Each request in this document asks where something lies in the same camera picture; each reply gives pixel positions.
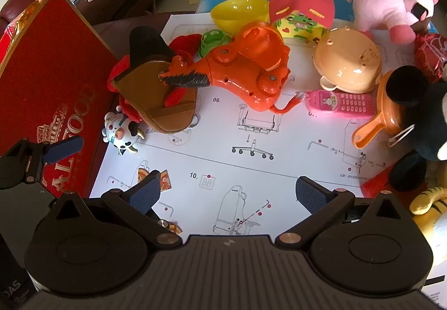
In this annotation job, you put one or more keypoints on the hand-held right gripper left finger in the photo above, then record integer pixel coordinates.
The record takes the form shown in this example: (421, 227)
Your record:
(145, 193)

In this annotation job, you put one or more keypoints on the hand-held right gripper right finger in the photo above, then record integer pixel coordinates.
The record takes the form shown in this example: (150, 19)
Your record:
(309, 196)

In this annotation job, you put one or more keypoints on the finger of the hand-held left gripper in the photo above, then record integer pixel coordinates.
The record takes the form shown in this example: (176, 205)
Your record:
(64, 149)

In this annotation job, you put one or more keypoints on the red cardboard box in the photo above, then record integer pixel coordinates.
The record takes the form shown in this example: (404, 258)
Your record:
(52, 69)

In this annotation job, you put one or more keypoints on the food picture card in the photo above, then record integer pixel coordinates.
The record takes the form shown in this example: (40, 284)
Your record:
(173, 226)
(164, 180)

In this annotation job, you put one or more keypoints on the white instruction paper sheet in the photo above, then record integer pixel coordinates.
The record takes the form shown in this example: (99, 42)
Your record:
(279, 156)

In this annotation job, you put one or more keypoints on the cow figurine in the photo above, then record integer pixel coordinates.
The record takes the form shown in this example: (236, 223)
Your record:
(120, 133)

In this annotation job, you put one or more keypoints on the flat red board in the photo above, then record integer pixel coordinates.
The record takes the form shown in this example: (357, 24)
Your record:
(379, 180)

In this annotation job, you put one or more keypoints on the pink toy phone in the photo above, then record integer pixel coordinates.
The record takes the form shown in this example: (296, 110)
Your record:
(338, 104)

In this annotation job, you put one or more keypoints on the brown and red plush toy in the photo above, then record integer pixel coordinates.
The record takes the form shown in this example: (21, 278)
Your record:
(153, 86)

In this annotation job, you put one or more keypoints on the orange toy frying pan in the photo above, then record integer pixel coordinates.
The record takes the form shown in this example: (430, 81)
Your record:
(384, 107)

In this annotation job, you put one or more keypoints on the yellow tiger plush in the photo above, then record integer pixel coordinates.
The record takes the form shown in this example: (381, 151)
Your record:
(431, 212)

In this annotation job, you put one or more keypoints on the black mouse plush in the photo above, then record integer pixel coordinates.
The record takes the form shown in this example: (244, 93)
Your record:
(415, 104)

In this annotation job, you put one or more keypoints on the beige toy pot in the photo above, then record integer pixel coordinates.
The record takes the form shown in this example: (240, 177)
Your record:
(345, 58)

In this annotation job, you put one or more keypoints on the orange plastic toy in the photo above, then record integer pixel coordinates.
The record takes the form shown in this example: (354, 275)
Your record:
(241, 65)

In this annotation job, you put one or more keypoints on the green plastic toy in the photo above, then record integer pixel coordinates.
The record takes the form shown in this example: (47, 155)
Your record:
(213, 41)

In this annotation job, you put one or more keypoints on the yellow green printed box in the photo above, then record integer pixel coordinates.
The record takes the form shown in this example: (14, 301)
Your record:
(300, 27)

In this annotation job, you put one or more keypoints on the red foil ball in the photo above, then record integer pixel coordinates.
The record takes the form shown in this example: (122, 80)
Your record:
(431, 55)

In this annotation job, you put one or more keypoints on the yellow plastic bowl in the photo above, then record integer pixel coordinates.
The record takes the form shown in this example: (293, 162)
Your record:
(237, 11)

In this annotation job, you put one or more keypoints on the pink pig plush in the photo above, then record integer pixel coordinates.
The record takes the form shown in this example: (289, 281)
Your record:
(387, 6)

